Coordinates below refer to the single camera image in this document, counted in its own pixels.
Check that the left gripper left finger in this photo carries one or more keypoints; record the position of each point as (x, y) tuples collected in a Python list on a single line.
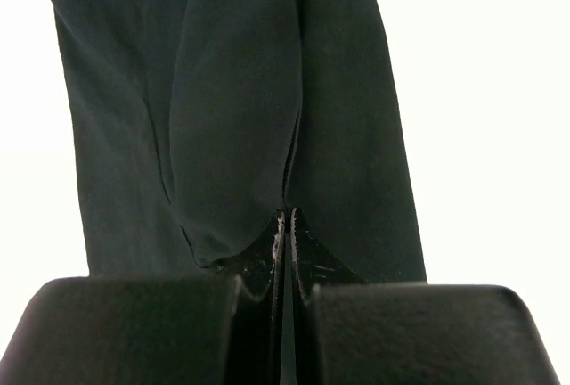
[(219, 328)]

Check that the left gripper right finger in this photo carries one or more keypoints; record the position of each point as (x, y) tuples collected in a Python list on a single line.
[(348, 331)]

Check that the black t shirt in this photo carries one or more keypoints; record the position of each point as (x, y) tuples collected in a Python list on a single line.
[(196, 121)]

